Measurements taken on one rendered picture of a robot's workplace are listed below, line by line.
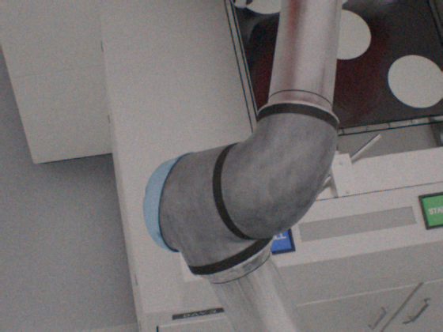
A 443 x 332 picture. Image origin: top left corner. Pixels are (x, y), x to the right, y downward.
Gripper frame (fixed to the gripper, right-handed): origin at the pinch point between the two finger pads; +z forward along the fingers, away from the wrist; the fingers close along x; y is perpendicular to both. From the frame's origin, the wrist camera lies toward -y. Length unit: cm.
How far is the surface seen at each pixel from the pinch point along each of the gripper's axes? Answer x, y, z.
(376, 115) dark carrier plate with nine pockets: -29.9, 6.1, 1.5
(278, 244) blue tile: -38.9, -23.0, -4.9
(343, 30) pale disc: -14.3, 12.5, 1.5
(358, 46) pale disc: -18.2, 12.6, 1.5
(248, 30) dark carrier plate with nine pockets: -4.9, -0.9, 1.5
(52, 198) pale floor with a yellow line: 25, -31, 91
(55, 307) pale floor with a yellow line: 1, -47, 92
